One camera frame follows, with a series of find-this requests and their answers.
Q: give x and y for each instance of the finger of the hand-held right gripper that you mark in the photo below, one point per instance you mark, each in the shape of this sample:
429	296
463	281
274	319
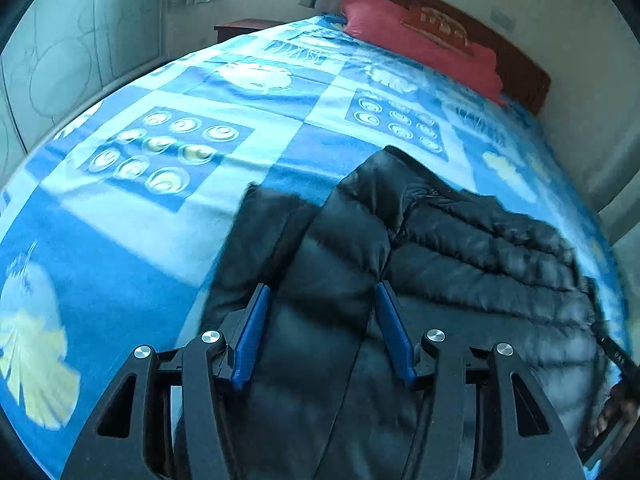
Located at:
607	435
602	330

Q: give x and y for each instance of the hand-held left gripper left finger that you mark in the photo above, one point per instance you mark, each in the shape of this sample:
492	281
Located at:
250	335

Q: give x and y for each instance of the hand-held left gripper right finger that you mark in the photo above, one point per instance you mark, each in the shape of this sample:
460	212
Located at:
395	335

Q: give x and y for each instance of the black puffer jacket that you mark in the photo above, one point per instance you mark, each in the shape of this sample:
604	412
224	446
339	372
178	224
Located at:
450	260

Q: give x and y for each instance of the blue patterned blanket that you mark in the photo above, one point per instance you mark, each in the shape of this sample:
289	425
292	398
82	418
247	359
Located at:
125	210

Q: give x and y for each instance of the wooden headboard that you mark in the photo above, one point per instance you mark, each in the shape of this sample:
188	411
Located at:
530	80

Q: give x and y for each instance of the wooden nightstand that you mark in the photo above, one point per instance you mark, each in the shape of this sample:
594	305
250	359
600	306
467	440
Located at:
245	27

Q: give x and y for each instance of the red pillow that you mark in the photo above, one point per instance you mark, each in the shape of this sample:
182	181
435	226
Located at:
380	25

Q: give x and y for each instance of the brown printed cushion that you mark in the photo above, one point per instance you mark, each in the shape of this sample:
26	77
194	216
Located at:
440	27

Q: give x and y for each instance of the glass door wardrobe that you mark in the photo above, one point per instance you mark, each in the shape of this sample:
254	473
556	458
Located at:
60	60

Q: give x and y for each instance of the wall socket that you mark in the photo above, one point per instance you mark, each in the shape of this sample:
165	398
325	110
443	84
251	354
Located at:
502	19

